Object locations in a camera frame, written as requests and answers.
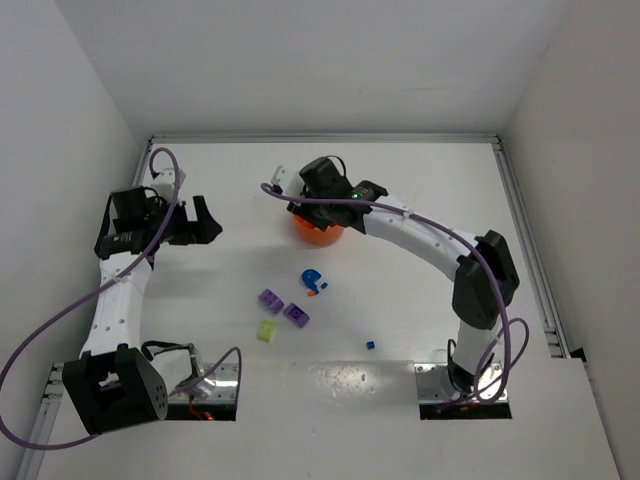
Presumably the purple square lego brick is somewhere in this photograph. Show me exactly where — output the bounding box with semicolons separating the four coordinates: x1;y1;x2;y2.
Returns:
283;303;310;328

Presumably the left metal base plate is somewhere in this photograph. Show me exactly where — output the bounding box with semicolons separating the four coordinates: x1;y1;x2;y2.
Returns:
169;362;239;405

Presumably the blue arch lego piece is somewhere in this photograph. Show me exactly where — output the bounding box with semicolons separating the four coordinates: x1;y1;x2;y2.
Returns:
301;269;321;295

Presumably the purple rounded lego brick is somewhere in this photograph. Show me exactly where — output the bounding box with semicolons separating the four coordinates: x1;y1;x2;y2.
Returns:
258;289;284;315

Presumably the metal base plate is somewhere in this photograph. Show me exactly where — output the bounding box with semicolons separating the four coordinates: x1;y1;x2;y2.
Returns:
414;362;503;407
169;362;239;405

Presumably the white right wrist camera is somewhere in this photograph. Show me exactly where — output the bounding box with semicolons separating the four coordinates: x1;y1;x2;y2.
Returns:
271;165;304;197

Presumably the orange round divided container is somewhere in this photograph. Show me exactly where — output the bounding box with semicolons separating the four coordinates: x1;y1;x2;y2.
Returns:
293;215;344;247

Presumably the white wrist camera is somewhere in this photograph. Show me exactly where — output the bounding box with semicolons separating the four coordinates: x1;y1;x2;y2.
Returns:
271;165;304;197
149;168;185;201

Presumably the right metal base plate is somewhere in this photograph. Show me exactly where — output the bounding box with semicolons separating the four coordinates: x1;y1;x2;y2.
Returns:
414;362;503;407

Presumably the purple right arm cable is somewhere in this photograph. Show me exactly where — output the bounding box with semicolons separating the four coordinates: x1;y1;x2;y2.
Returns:
259;182;530;404

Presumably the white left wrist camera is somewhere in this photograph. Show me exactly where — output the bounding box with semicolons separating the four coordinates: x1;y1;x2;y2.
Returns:
149;168;185;201

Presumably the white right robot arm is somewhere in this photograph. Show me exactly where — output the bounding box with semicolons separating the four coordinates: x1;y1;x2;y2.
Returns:
271;156;520;395

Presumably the light green square lego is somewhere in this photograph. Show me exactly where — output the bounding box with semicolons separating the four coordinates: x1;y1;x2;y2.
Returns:
256;320;277;343

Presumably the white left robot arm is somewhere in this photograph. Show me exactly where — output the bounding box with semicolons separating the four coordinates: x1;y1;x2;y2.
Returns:
62;185;223;435

